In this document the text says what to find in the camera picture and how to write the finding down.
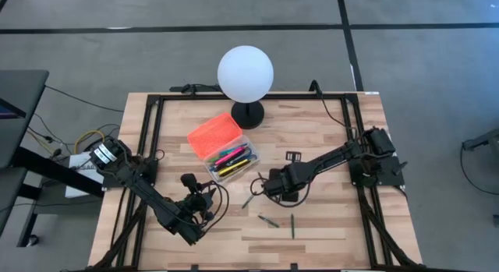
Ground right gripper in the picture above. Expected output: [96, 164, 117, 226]
[264, 150, 313, 205]

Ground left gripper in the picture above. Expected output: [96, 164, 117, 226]
[176, 172, 219, 226]

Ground yellow highlighter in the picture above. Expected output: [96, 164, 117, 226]
[218, 158, 251, 177]

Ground pink highlighter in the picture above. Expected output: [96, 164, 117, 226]
[214, 146, 247, 167]

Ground black pen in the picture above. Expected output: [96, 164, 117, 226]
[213, 151, 257, 172]

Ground blue handled scissors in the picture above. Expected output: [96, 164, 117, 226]
[221, 143, 259, 166]

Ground clear box with orange lid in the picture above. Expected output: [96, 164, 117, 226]
[186, 111, 261, 186]

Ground white paper box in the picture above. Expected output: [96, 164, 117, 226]
[64, 150, 105, 200]

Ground white globe table lamp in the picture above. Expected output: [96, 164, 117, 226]
[216, 44, 275, 130]

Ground black desk beam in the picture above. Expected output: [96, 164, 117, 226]
[10, 146, 105, 198]

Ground black stand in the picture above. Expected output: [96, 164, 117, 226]
[462, 127, 499, 153]

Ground grey desk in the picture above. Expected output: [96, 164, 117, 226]
[0, 69, 50, 170]

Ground thick black cable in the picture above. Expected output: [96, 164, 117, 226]
[200, 181, 231, 235]

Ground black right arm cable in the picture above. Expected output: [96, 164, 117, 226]
[249, 177, 313, 209]

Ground black power cable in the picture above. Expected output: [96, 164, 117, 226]
[309, 79, 358, 135]

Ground black cable with plug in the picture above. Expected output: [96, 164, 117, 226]
[169, 83, 224, 96]

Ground yellow cable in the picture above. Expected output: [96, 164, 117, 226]
[73, 129, 107, 153]

